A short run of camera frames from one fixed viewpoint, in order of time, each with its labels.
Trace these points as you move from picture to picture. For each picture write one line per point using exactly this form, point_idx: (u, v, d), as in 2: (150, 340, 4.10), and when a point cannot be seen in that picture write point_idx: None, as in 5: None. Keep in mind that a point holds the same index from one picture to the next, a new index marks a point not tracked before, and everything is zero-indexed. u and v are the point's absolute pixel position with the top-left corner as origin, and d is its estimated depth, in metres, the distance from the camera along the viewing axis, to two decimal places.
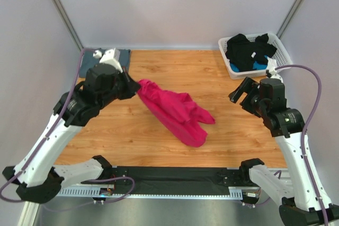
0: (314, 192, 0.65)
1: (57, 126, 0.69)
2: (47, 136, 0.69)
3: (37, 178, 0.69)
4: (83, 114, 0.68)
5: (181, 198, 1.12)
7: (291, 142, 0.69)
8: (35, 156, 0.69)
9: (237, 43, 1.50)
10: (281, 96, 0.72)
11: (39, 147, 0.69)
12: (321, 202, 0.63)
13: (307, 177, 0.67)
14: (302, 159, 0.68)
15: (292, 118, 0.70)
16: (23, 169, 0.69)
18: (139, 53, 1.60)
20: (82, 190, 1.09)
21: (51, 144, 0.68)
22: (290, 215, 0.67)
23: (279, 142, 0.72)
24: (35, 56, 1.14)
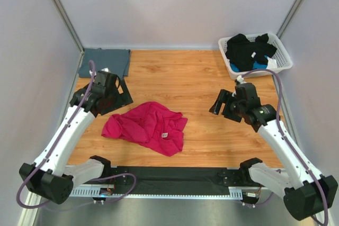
0: (303, 166, 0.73)
1: (77, 115, 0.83)
2: (69, 124, 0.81)
3: (61, 163, 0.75)
4: (98, 103, 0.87)
5: (181, 198, 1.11)
7: (269, 128, 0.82)
8: (56, 145, 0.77)
9: (237, 43, 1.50)
10: (255, 96, 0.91)
11: (61, 135, 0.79)
12: (311, 174, 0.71)
13: (293, 155, 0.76)
14: (283, 140, 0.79)
15: (266, 110, 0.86)
16: (47, 157, 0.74)
18: (139, 53, 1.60)
20: (83, 190, 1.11)
21: (73, 129, 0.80)
22: (293, 201, 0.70)
23: (262, 133, 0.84)
24: (35, 56, 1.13)
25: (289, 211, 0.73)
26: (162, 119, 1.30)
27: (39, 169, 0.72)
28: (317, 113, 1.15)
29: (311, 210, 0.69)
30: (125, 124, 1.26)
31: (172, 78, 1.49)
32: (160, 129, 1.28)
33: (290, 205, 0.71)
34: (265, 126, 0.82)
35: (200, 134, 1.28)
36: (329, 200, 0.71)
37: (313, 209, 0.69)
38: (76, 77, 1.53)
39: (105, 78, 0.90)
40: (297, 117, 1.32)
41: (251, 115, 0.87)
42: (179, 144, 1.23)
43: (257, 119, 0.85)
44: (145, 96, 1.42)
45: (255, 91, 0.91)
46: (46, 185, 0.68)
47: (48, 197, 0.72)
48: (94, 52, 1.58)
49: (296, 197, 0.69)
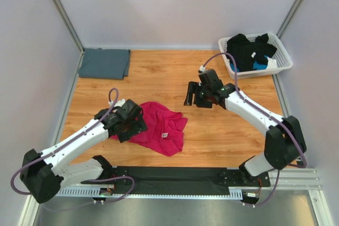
0: (266, 116, 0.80)
1: (96, 127, 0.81)
2: (85, 132, 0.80)
3: (61, 164, 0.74)
4: (116, 127, 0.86)
5: (181, 198, 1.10)
7: (232, 98, 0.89)
8: (68, 145, 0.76)
9: (237, 43, 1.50)
10: (216, 79, 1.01)
11: (74, 138, 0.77)
12: (273, 118, 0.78)
13: (255, 110, 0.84)
14: (245, 104, 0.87)
15: (225, 87, 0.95)
16: (54, 152, 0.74)
18: (139, 53, 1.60)
20: (82, 190, 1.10)
21: (87, 139, 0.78)
22: (270, 151, 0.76)
23: (230, 106, 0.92)
24: (35, 56, 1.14)
25: (273, 165, 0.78)
26: (162, 119, 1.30)
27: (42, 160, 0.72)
28: (317, 114, 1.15)
29: (286, 152, 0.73)
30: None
31: (172, 78, 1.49)
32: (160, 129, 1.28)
33: (270, 157, 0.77)
34: (229, 99, 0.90)
35: (200, 134, 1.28)
36: (301, 141, 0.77)
37: (288, 152, 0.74)
38: (76, 77, 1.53)
39: (132, 106, 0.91)
40: (297, 117, 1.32)
41: (216, 95, 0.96)
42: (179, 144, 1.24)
43: (222, 97, 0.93)
44: (145, 96, 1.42)
45: (215, 74, 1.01)
46: (41, 179, 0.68)
47: (34, 191, 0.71)
48: (94, 52, 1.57)
49: (270, 144, 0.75)
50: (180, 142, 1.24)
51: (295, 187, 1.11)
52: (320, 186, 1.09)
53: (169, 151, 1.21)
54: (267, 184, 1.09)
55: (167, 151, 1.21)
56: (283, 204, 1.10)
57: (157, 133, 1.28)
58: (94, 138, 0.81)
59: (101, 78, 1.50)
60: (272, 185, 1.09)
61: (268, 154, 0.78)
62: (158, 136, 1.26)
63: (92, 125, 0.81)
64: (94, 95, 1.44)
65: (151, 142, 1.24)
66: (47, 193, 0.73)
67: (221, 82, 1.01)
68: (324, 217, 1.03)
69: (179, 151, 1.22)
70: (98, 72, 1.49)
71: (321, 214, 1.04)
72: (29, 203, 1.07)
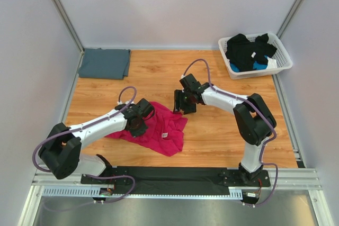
0: (232, 98, 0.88)
1: (117, 116, 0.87)
2: (109, 117, 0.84)
3: (86, 141, 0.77)
4: (133, 120, 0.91)
5: (181, 198, 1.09)
7: (207, 92, 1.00)
8: (94, 125, 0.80)
9: (237, 43, 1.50)
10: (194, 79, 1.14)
11: (100, 120, 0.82)
12: (238, 97, 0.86)
13: (225, 96, 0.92)
14: (217, 93, 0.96)
15: (202, 86, 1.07)
16: (82, 127, 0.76)
18: (139, 53, 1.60)
20: (82, 190, 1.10)
21: (110, 124, 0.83)
22: (242, 127, 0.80)
23: (209, 101, 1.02)
24: (35, 57, 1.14)
25: (248, 140, 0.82)
26: (162, 119, 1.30)
27: (70, 132, 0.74)
28: (317, 113, 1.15)
29: (255, 126, 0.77)
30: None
31: (172, 78, 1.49)
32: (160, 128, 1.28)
33: (245, 134, 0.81)
34: (205, 94, 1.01)
35: (200, 134, 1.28)
36: (269, 114, 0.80)
37: (258, 126, 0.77)
38: (76, 77, 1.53)
39: (148, 103, 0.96)
40: (297, 117, 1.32)
41: (195, 94, 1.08)
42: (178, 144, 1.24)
43: (199, 95, 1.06)
44: (145, 96, 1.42)
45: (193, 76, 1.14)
46: (68, 150, 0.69)
47: (55, 163, 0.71)
48: (94, 52, 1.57)
49: (240, 121, 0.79)
50: (180, 142, 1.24)
51: (295, 187, 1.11)
52: (320, 186, 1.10)
53: (169, 151, 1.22)
54: (267, 184, 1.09)
55: (167, 151, 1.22)
56: (283, 204, 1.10)
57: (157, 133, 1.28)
58: (114, 125, 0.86)
59: (101, 78, 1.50)
60: (271, 185, 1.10)
61: (243, 132, 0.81)
62: (158, 137, 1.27)
63: (115, 113, 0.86)
64: (94, 95, 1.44)
65: (151, 142, 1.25)
66: (66, 170, 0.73)
67: (198, 83, 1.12)
68: (324, 218, 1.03)
69: (179, 151, 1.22)
70: (98, 72, 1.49)
71: (321, 214, 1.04)
72: (29, 202, 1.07)
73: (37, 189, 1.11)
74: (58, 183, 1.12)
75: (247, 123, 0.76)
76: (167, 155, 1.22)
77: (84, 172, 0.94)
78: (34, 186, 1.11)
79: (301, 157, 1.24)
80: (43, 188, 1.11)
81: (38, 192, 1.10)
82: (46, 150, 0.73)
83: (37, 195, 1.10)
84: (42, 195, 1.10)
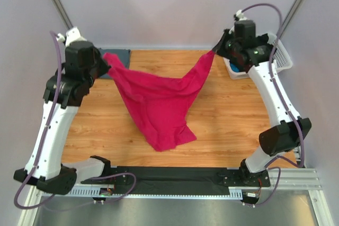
0: (284, 107, 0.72)
1: (54, 112, 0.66)
2: (48, 125, 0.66)
3: (52, 169, 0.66)
4: (77, 92, 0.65)
5: (182, 198, 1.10)
7: (260, 69, 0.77)
8: (43, 148, 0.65)
9: None
10: (252, 35, 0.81)
11: (43, 140, 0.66)
12: (290, 114, 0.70)
13: (276, 96, 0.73)
14: (270, 82, 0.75)
15: (260, 51, 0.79)
16: (36, 164, 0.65)
18: (139, 53, 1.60)
20: (82, 190, 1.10)
21: (55, 132, 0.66)
22: (268, 136, 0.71)
23: (250, 73, 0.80)
24: (36, 57, 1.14)
25: (262, 146, 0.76)
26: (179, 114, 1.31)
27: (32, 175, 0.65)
28: (316, 112, 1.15)
29: (280, 146, 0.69)
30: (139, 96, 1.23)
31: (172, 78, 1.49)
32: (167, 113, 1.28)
33: (265, 143, 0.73)
34: (257, 68, 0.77)
35: (200, 134, 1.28)
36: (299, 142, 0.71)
37: (285, 147, 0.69)
38: None
39: (78, 57, 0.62)
40: None
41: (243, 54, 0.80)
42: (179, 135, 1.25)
43: (248, 59, 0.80)
44: None
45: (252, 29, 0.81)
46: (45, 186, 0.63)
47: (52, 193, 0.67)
48: None
49: (270, 133, 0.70)
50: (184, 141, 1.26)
51: (295, 187, 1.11)
52: (320, 186, 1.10)
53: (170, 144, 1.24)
54: (267, 184, 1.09)
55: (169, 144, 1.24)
56: (283, 204, 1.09)
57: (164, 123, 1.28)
58: (62, 126, 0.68)
59: (101, 78, 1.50)
60: (272, 185, 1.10)
61: (264, 137, 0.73)
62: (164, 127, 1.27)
63: (50, 114, 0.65)
64: (94, 95, 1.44)
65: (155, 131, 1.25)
66: (68, 184, 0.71)
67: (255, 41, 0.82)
68: (324, 218, 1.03)
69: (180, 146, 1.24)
70: None
71: (321, 214, 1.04)
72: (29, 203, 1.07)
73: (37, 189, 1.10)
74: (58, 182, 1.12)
75: (277, 144, 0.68)
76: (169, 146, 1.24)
77: (88, 175, 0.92)
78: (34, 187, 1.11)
79: (301, 157, 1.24)
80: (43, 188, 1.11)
81: (38, 192, 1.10)
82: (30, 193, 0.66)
83: (37, 195, 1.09)
84: (42, 195, 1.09)
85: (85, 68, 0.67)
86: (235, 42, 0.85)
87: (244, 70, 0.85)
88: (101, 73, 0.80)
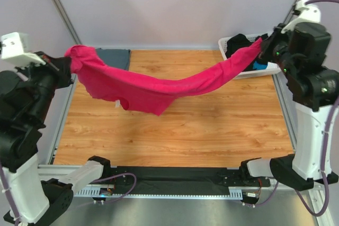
0: (319, 165, 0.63)
1: (5, 175, 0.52)
2: (6, 188, 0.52)
3: (38, 209, 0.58)
4: (22, 146, 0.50)
5: (182, 198, 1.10)
7: (316, 117, 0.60)
8: (16, 206, 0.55)
9: (237, 43, 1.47)
10: (321, 52, 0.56)
11: (12, 200, 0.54)
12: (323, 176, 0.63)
13: (317, 153, 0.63)
14: (321, 135, 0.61)
15: (329, 87, 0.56)
16: (17, 219, 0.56)
18: (139, 53, 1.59)
20: (83, 190, 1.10)
21: (20, 189, 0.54)
22: (286, 175, 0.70)
23: (300, 108, 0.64)
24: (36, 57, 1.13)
25: (272, 167, 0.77)
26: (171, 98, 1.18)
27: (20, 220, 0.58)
28: None
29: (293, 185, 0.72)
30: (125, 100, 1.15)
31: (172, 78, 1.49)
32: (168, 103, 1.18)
33: (276, 171, 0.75)
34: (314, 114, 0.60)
35: (200, 134, 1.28)
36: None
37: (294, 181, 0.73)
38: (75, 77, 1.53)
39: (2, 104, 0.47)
40: None
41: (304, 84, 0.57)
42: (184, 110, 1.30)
43: (310, 96, 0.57)
44: None
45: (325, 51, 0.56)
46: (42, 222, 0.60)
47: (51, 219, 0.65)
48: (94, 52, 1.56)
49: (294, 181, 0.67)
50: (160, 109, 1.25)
51: None
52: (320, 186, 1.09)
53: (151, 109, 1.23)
54: (267, 184, 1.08)
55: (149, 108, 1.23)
56: (283, 204, 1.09)
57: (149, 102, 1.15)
58: (26, 178, 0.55)
59: None
60: (272, 184, 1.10)
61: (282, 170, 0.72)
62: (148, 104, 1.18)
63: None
64: None
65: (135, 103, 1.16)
66: (64, 201, 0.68)
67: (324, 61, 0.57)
68: (324, 218, 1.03)
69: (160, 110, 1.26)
70: None
71: (321, 215, 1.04)
72: None
73: None
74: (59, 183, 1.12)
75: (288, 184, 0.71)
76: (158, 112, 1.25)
77: (86, 184, 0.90)
78: None
79: None
80: None
81: None
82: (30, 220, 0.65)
83: None
84: None
85: (21, 110, 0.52)
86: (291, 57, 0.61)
87: (297, 100, 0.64)
88: (60, 85, 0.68)
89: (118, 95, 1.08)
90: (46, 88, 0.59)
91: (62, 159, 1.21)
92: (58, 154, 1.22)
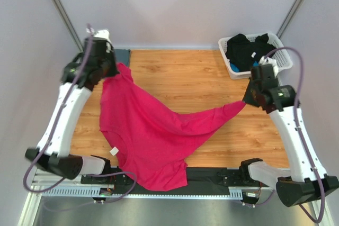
0: (310, 163, 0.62)
1: (71, 92, 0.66)
2: (64, 104, 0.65)
3: (64, 147, 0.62)
4: (92, 77, 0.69)
5: (181, 198, 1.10)
7: (284, 114, 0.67)
8: (56, 127, 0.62)
9: (238, 43, 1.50)
10: (271, 75, 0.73)
11: (58, 119, 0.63)
12: (316, 172, 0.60)
13: (300, 151, 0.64)
14: (296, 133, 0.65)
15: (285, 92, 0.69)
16: (49, 140, 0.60)
18: (139, 54, 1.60)
20: (83, 190, 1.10)
21: (72, 108, 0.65)
22: (287, 188, 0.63)
23: (272, 115, 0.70)
24: (37, 57, 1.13)
25: (280, 197, 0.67)
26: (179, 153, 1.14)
27: (44, 153, 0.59)
28: (317, 114, 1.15)
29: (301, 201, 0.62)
30: (124, 148, 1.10)
31: (172, 78, 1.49)
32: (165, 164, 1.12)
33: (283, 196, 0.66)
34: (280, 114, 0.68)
35: None
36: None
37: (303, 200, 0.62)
38: None
39: None
40: None
41: (266, 95, 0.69)
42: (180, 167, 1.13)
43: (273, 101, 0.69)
44: None
45: (272, 72, 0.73)
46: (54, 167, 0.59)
47: None
48: None
49: (293, 186, 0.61)
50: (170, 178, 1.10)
51: None
52: None
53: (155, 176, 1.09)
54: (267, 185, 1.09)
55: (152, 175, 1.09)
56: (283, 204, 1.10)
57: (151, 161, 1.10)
58: (77, 106, 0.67)
59: None
60: None
61: (283, 188, 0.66)
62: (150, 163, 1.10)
63: (68, 91, 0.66)
64: (94, 95, 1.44)
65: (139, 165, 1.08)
66: (74, 170, 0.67)
67: (277, 80, 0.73)
68: (324, 218, 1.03)
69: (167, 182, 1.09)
70: None
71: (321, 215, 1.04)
72: (26, 209, 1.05)
73: (37, 189, 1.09)
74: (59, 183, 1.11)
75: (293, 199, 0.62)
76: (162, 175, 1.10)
77: (89, 172, 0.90)
78: (34, 186, 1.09)
79: None
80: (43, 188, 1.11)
81: (38, 192, 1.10)
82: None
83: (37, 195, 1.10)
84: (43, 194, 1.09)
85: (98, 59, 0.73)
86: (251, 85, 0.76)
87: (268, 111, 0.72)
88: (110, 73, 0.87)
89: (126, 138, 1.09)
90: (112, 54, 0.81)
91: None
92: None
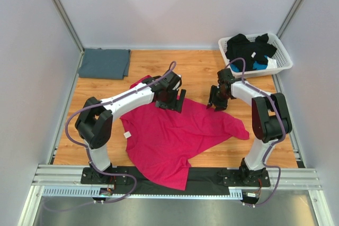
0: (257, 91, 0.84)
1: (145, 89, 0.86)
2: (137, 91, 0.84)
3: (116, 114, 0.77)
4: (160, 93, 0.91)
5: (181, 198, 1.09)
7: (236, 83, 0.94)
8: (123, 97, 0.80)
9: (237, 43, 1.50)
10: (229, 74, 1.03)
11: (128, 95, 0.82)
12: (262, 92, 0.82)
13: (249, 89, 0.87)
14: (246, 85, 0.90)
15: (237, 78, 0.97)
16: (113, 101, 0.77)
18: (139, 53, 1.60)
20: (83, 190, 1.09)
21: (137, 97, 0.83)
22: (256, 119, 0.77)
23: (235, 93, 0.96)
24: (37, 57, 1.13)
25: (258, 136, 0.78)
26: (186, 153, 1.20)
27: (101, 106, 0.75)
28: (316, 114, 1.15)
29: (268, 123, 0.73)
30: (133, 141, 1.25)
31: None
32: (168, 162, 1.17)
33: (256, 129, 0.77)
34: (234, 84, 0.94)
35: None
36: (287, 116, 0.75)
37: (271, 122, 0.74)
38: (76, 77, 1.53)
39: (172, 77, 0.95)
40: (297, 116, 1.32)
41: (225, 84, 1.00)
42: (183, 166, 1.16)
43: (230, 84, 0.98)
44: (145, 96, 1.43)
45: (230, 72, 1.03)
46: (101, 121, 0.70)
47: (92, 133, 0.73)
48: (94, 52, 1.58)
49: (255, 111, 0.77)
50: (172, 172, 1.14)
51: (295, 187, 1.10)
52: (320, 186, 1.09)
53: (159, 169, 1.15)
54: (267, 184, 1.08)
55: (156, 169, 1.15)
56: (283, 204, 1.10)
57: (158, 155, 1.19)
58: (141, 99, 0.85)
59: (101, 78, 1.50)
60: (271, 185, 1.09)
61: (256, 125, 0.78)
62: (157, 157, 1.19)
63: (143, 87, 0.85)
64: (94, 94, 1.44)
65: (145, 159, 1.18)
66: (100, 141, 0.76)
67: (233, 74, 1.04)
68: (324, 218, 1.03)
69: (169, 174, 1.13)
70: (97, 72, 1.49)
71: (321, 214, 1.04)
72: (26, 211, 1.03)
73: (37, 189, 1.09)
74: (59, 183, 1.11)
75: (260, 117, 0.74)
76: (165, 170, 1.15)
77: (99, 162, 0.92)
78: (34, 187, 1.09)
79: (301, 157, 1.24)
80: (43, 188, 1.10)
81: (38, 192, 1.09)
82: (78, 123, 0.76)
83: (37, 195, 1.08)
84: (42, 195, 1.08)
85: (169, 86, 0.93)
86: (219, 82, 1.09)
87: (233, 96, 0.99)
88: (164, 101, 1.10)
89: (137, 129, 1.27)
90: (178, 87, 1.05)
91: (62, 159, 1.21)
92: (58, 154, 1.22)
